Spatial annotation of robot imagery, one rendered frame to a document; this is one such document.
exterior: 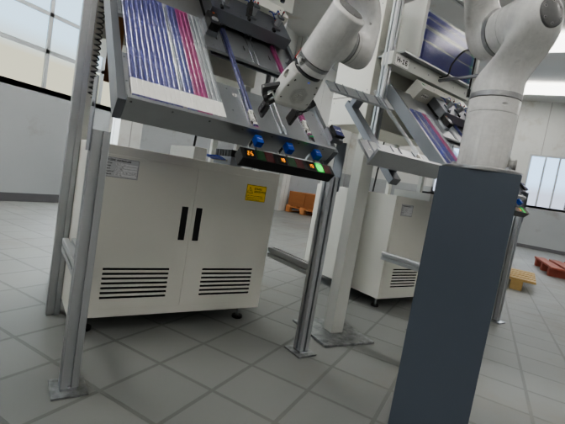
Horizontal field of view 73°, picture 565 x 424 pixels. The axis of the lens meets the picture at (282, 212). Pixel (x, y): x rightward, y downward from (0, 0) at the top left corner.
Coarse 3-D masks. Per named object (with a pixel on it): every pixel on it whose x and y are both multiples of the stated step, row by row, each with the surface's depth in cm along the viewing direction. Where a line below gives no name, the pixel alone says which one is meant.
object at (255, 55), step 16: (160, 0) 125; (176, 0) 131; (192, 0) 137; (240, 32) 144; (208, 48) 125; (224, 48) 130; (240, 48) 136; (256, 48) 143; (240, 64) 139; (256, 64) 136; (272, 64) 143
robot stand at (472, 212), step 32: (448, 192) 95; (480, 192) 91; (512, 192) 88; (448, 224) 95; (480, 224) 91; (448, 256) 94; (480, 256) 91; (416, 288) 98; (448, 288) 94; (480, 288) 91; (416, 320) 98; (448, 320) 94; (480, 320) 91; (416, 352) 98; (448, 352) 94; (480, 352) 91; (416, 384) 98; (448, 384) 94; (416, 416) 98; (448, 416) 94
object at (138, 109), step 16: (128, 96) 88; (128, 112) 91; (144, 112) 93; (160, 112) 94; (176, 112) 95; (192, 112) 97; (176, 128) 100; (192, 128) 101; (208, 128) 103; (224, 128) 104; (240, 128) 106; (256, 128) 109; (240, 144) 111; (272, 144) 115; (304, 144) 119; (320, 144) 123; (320, 160) 129
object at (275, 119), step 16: (128, 80) 94; (224, 96) 113; (240, 96) 117; (256, 96) 123; (240, 112) 113; (256, 112) 118; (272, 112) 122; (288, 112) 128; (272, 128) 117; (288, 128) 122
